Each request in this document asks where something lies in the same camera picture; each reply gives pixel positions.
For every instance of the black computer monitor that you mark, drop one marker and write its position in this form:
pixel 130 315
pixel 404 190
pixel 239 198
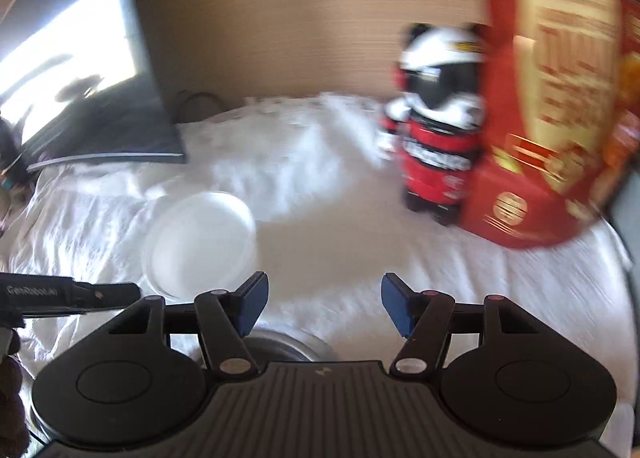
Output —
pixel 100 88

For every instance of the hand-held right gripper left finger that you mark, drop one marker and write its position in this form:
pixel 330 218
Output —
pixel 252 303

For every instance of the panda figurine in red suit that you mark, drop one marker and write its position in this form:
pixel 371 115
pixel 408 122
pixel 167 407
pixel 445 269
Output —
pixel 435 158

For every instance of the person's left hand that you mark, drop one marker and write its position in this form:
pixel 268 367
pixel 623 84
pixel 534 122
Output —
pixel 10 398

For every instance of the white knitted cloth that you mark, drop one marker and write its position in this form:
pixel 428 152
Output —
pixel 325 188

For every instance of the stainless steel bowl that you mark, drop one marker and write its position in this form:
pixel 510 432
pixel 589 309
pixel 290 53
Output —
pixel 290 345

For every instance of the red snack pouch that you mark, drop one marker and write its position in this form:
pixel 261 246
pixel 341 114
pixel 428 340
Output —
pixel 550 88

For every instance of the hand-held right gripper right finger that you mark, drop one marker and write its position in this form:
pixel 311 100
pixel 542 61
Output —
pixel 395 303

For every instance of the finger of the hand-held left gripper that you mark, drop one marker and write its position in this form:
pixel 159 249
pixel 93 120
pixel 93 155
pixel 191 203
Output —
pixel 107 294

